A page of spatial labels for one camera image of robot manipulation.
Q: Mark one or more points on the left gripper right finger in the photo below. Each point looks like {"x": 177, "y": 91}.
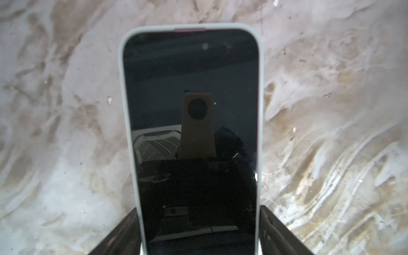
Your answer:
{"x": 276, "y": 238}

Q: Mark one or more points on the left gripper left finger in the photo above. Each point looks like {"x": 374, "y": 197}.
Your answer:
{"x": 124, "y": 239}

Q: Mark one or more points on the light blue phone case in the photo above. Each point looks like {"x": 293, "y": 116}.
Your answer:
{"x": 126, "y": 127}

